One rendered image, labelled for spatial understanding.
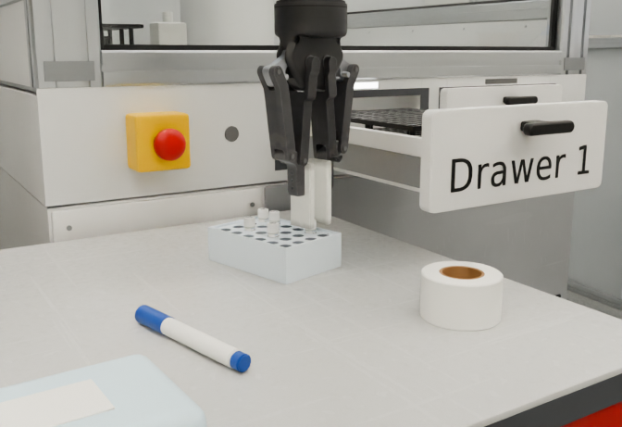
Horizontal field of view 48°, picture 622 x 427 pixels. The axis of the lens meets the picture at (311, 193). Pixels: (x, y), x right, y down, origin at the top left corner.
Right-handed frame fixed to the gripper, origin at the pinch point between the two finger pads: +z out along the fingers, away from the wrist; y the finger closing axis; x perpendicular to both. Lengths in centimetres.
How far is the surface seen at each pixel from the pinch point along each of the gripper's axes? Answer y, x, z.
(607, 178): 221, 50, 34
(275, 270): -7.1, -1.8, 6.6
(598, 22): 225, 60, -26
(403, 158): 11.0, -4.1, -3.0
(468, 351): -8.2, -24.8, 7.8
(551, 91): 71, 7, -8
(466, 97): 51, 12, -7
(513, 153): 19.7, -13.2, -3.6
